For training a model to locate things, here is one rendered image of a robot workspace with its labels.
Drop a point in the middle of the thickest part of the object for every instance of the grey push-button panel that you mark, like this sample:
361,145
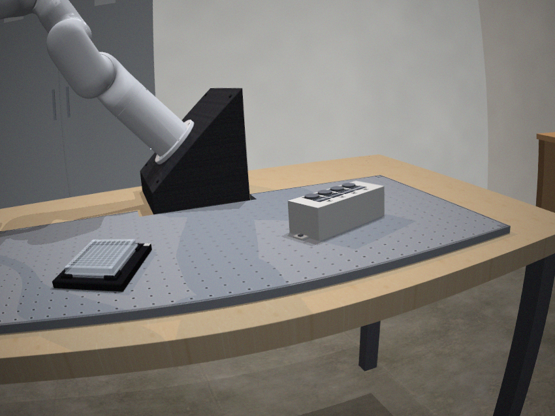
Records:
329,212

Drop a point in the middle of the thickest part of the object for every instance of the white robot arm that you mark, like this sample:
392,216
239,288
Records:
93,74

